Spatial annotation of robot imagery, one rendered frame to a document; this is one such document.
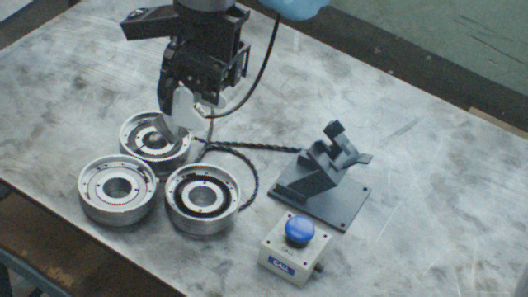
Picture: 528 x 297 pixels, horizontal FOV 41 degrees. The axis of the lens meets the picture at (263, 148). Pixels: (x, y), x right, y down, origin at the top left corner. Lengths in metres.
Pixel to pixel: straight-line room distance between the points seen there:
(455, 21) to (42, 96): 1.70
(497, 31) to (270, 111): 1.47
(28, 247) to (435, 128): 0.72
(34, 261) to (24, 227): 0.08
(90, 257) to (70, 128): 0.26
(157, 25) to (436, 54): 1.88
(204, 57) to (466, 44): 1.84
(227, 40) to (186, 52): 0.06
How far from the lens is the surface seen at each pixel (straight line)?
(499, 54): 2.58
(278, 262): 0.95
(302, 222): 0.93
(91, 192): 1.00
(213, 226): 0.97
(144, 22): 0.88
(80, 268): 1.27
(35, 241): 1.31
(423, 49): 2.66
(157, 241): 0.98
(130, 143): 1.06
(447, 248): 1.07
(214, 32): 0.82
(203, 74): 0.84
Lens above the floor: 1.58
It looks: 45 degrees down
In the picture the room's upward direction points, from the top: 11 degrees clockwise
